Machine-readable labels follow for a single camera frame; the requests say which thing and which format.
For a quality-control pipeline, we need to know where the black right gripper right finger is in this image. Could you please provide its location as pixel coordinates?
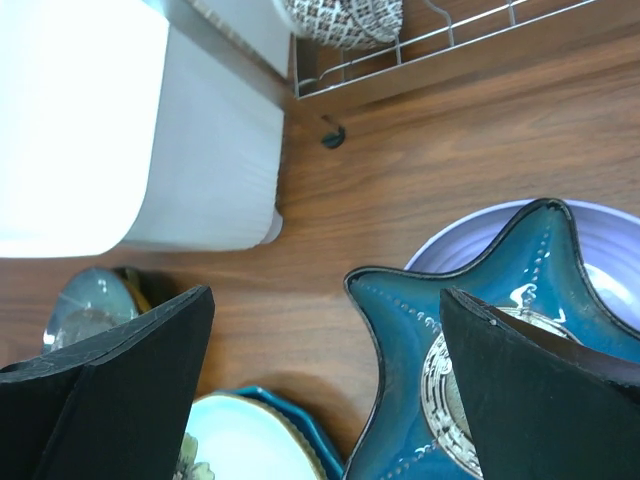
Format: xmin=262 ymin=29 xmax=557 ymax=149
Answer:
xmin=440 ymin=288 xmax=639 ymax=479

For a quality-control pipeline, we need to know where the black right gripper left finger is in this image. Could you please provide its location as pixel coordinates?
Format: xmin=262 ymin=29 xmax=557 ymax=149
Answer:
xmin=1 ymin=286 xmax=215 ymax=479

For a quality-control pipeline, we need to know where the mint green floral plate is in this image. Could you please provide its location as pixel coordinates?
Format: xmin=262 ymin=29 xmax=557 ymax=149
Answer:
xmin=173 ymin=393 xmax=328 ymax=480

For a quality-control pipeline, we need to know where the blue polka dot plate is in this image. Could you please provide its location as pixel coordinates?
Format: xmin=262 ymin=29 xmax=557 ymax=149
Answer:
xmin=229 ymin=385 xmax=344 ymax=480

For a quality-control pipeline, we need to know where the white plastic bin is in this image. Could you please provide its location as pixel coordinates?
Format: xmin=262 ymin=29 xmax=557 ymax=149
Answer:
xmin=1 ymin=1 xmax=284 ymax=258

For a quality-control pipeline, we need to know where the clear glass plate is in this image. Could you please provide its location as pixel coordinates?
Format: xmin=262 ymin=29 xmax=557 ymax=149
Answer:
xmin=42 ymin=267 xmax=140 ymax=353

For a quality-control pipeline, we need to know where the black gold striped plate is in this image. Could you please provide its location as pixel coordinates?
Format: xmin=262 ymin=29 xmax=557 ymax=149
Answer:
xmin=113 ymin=266 xmax=174 ymax=314

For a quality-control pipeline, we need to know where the blue star-shaped dish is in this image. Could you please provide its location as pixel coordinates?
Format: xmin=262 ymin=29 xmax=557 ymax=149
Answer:
xmin=344 ymin=198 xmax=639 ymax=479

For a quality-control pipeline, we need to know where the lavender plate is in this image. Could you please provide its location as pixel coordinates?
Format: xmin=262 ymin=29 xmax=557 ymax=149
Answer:
xmin=405 ymin=199 xmax=639 ymax=329

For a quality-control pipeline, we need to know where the metal dish rack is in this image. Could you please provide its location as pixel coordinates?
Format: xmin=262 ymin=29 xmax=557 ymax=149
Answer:
xmin=291 ymin=0 xmax=587 ymax=97

